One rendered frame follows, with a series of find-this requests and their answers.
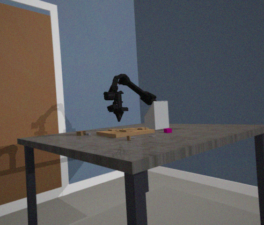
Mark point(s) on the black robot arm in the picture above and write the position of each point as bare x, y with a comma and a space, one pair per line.
112, 94

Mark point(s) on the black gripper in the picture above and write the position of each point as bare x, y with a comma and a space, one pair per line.
119, 112

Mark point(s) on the magenta cube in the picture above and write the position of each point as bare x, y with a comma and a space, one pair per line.
167, 130

